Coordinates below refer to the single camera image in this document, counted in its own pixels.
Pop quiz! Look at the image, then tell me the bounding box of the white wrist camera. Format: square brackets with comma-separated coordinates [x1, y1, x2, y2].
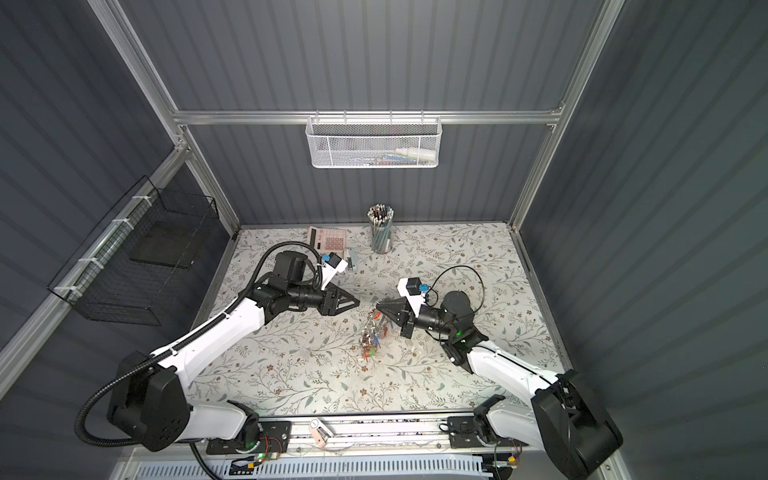
[321, 252, 348, 290]
[397, 277, 429, 317]

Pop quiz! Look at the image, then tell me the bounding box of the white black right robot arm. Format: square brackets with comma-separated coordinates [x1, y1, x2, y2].
[376, 291, 624, 479]

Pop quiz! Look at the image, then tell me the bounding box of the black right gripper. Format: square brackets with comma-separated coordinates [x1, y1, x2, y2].
[379, 298, 457, 340]

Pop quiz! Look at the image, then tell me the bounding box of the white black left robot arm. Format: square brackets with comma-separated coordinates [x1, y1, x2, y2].
[107, 250, 359, 453]

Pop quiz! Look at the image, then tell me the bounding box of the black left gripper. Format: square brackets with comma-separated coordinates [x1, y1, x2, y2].
[288, 280, 360, 317]

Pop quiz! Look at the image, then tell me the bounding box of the pink desk calculator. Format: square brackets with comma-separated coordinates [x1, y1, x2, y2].
[307, 226, 347, 255]

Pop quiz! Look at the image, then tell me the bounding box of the light blue stapler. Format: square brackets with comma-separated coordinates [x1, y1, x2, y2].
[347, 249, 358, 272]

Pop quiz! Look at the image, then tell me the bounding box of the white bottle in basket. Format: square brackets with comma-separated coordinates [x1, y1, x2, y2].
[395, 147, 438, 164]

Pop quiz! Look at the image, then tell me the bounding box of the white wire wall basket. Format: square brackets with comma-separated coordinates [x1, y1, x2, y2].
[305, 119, 443, 169]

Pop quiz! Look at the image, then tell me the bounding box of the black wire side basket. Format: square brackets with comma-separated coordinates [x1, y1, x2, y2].
[48, 182, 219, 326]

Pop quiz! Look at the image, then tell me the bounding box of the round metal key organizer plate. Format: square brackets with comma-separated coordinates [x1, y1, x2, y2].
[360, 309, 391, 361]

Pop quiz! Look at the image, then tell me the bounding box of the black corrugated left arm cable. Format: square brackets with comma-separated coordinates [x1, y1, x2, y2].
[74, 240, 325, 448]

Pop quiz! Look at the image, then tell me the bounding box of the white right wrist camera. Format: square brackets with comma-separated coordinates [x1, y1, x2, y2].
[397, 277, 429, 317]

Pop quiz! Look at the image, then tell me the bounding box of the clear pen cup with pens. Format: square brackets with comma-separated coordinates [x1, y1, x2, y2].
[367, 204, 394, 253]

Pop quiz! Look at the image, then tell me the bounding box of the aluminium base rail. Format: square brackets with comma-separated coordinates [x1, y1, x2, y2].
[113, 410, 541, 480]

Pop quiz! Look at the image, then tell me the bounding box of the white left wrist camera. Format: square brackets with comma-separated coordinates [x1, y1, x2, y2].
[321, 252, 348, 290]

